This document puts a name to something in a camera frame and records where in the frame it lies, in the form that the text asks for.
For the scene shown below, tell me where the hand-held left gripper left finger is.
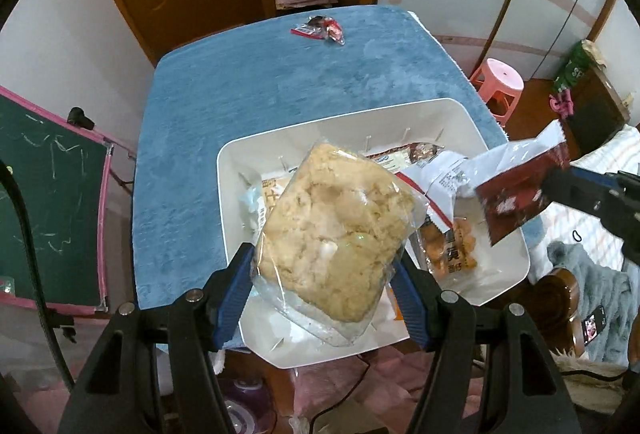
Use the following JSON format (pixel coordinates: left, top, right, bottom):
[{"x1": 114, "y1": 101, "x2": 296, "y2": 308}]
[{"x1": 57, "y1": 241, "x2": 257, "y2": 434}]

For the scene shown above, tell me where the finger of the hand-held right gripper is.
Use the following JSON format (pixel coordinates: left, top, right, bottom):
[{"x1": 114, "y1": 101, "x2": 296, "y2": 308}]
[
  {"x1": 541, "y1": 170, "x2": 608, "y2": 216},
  {"x1": 570, "y1": 165, "x2": 621, "y2": 189}
]

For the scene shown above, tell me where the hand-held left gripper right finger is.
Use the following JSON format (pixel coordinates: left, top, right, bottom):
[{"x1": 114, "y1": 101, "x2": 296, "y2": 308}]
[{"x1": 392, "y1": 254, "x2": 583, "y2": 434}]

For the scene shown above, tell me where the dark red snack packet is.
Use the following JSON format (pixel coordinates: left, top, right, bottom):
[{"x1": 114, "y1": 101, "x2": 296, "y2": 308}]
[{"x1": 460, "y1": 120, "x2": 571, "y2": 247}]

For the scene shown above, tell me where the orange snack packet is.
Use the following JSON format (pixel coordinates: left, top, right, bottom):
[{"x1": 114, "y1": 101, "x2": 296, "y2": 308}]
[{"x1": 417, "y1": 214, "x2": 486, "y2": 285}]

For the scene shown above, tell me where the clear bread packet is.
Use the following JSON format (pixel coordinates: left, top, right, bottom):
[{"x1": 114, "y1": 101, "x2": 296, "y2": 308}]
[{"x1": 250, "y1": 139, "x2": 426, "y2": 347}]

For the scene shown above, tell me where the beige snack packet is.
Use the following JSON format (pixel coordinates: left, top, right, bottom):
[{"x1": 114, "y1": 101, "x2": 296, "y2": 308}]
[{"x1": 260, "y1": 174, "x2": 301, "y2": 235}]

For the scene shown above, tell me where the white crinkled snack packet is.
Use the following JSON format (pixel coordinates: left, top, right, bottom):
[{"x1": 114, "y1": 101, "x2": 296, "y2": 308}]
[{"x1": 400, "y1": 149, "x2": 476, "y2": 227}]

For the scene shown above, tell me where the white and red snack packet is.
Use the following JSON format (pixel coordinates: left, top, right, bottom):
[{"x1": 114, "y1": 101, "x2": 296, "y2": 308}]
[{"x1": 365, "y1": 151, "x2": 413, "y2": 174}]

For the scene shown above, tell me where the clear brown snack packet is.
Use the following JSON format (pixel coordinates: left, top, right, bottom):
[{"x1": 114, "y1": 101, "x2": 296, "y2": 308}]
[{"x1": 406, "y1": 141, "x2": 447, "y2": 165}]

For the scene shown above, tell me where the white plastic basket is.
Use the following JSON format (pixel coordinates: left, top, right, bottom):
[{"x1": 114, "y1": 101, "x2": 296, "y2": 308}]
[{"x1": 216, "y1": 98, "x2": 531, "y2": 370}]

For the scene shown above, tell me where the plaid bedding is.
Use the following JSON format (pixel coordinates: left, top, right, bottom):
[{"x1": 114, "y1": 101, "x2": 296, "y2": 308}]
[{"x1": 537, "y1": 124, "x2": 640, "y2": 270}]

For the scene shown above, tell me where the dark wooden cabinet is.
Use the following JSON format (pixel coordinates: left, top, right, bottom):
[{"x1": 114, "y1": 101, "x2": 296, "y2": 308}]
[{"x1": 570, "y1": 59, "x2": 633, "y2": 157}]

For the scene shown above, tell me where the grey fluffy blanket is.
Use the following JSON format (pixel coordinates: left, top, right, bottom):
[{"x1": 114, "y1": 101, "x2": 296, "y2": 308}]
[{"x1": 547, "y1": 241, "x2": 636, "y2": 365}]

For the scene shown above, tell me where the purple round appliance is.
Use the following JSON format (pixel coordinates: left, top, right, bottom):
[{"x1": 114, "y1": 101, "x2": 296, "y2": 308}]
[{"x1": 220, "y1": 379, "x2": 276, "y2": 434}]

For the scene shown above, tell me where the pink cloth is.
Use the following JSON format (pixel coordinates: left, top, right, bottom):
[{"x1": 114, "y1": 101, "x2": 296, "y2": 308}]
[{"x1": 292, "y1": 344, "x2": 436, "y2": 434}]

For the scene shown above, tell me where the glossy brown wooden chair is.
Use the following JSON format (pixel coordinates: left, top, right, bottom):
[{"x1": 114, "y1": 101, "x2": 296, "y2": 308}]
[{"x1": 525, "y1": 267, "x2": 586, "y2": 360}]

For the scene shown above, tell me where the black smartphone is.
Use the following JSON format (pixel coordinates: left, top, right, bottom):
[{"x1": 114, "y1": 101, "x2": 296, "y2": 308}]
[{"x1": 582, "y1": 307, "x2": 608, "y2": 340}]

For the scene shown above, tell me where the pink plastic stool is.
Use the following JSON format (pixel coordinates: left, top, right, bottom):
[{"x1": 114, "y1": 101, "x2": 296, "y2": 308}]
[{"x1": 469, "y1": 58, "x2": 525, "y2": 125}]

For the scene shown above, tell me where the beige furry cushion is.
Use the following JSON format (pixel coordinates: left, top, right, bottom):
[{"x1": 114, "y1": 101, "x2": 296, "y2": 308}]
[{"x1": 550, "y1": 349, "x2": 626, "y2": 415}]

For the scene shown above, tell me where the blue fluffy tablecloth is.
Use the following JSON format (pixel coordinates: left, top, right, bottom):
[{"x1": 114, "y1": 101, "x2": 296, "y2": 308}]
[{"x1": 131, "y1": 4, "x2": 546, "y2": 350}]

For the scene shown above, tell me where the black easel knob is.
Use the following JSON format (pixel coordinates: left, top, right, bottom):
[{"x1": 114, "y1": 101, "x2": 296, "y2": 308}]
[{"x1": 67, "y1": 107, "x2": 96, "y2": 131}]

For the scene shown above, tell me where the small red candy packet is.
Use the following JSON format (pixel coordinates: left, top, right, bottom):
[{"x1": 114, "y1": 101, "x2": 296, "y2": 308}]
[{"x1": 291, "y1": 14, "x2": 347, "y2": 46}]

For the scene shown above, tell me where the green chalkboard with pink frame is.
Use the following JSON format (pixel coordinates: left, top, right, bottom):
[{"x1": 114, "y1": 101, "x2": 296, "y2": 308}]
[{"x1": 0, "y1": 84, "x2": 136, "y2": 315}]

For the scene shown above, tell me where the black cable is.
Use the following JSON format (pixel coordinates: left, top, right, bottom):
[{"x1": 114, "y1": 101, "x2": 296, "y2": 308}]
[{"x1": 0, "y1": 159, "x2": 76, "y2": 392}]

